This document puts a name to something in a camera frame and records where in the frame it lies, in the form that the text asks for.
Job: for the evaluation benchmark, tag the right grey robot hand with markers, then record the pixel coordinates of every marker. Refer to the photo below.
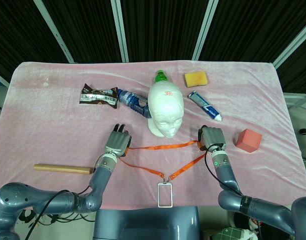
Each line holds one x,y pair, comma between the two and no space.
212,137

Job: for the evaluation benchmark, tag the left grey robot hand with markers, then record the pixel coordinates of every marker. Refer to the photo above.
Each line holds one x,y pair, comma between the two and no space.
117,141

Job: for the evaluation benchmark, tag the clear badge card holder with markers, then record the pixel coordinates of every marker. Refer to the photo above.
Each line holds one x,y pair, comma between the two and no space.
165,195

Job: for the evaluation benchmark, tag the white foam mannequin head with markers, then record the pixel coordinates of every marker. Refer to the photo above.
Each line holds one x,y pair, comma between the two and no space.
165,107

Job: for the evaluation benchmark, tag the pink cube block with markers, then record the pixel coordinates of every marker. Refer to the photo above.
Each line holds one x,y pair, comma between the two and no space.
248,141

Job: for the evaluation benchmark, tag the blue white toothpaste tube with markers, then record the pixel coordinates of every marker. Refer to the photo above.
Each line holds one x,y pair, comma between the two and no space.
202,102

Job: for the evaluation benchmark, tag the blue plastic drink bottle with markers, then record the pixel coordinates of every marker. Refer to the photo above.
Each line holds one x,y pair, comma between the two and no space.
132,101

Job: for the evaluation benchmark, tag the brown snack packet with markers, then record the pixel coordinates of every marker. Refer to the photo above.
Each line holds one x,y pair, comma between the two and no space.
97,96

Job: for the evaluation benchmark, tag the yellow sponge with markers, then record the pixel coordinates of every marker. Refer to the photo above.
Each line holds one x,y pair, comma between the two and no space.
196,79

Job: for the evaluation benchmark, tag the wooden cylinder stick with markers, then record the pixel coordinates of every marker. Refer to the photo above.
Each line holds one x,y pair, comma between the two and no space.
63,168

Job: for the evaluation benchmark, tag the pink velvet table cloth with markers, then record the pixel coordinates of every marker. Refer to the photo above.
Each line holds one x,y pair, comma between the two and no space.
55,130

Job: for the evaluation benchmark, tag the green capped bottle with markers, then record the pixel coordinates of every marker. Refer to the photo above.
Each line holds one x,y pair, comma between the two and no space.
160,77

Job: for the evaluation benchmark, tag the grey robot torso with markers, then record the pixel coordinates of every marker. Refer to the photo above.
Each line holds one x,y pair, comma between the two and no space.
146,222

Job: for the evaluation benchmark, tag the green checkered box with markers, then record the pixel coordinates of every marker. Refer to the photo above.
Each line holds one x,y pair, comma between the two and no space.
236,233

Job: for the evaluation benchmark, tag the white frame post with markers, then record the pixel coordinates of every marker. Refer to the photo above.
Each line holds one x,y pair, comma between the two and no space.
292,42
120,32
55,32
205,30

